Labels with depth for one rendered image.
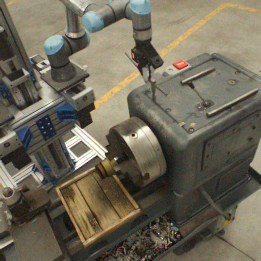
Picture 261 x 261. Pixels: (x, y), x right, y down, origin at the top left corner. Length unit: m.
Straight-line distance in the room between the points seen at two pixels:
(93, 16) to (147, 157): 0.59
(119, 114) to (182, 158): 2.00
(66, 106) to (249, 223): 1.61
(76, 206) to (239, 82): 0.99
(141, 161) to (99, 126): 1.90
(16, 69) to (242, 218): 1.91
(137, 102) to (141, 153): 0.29
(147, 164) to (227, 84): 0.56
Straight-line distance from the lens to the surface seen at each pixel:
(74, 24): 1.63
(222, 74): 1.50
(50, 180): 2.41
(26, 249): 1.36
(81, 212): 1.45
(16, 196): 1.30
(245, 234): 2.38
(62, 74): 1.71
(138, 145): 1.19
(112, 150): 1.29
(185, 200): 1.55
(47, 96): 1.82
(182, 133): 1.18
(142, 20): 1.14
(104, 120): 3.11
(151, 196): 1.46
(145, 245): 1.63
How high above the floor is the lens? 2.12
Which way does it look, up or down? 46 degrees down
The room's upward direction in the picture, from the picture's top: 9 degrees counter-clockwise
